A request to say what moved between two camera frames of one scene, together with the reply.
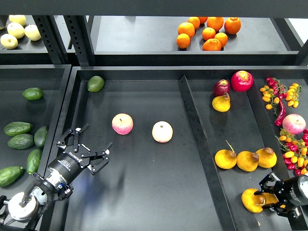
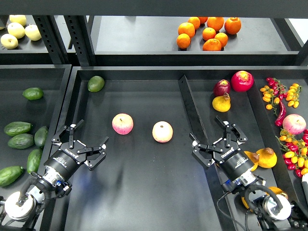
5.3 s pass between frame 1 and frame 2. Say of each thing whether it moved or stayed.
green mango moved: stayed
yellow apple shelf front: stayed
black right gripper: moved
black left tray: stayed
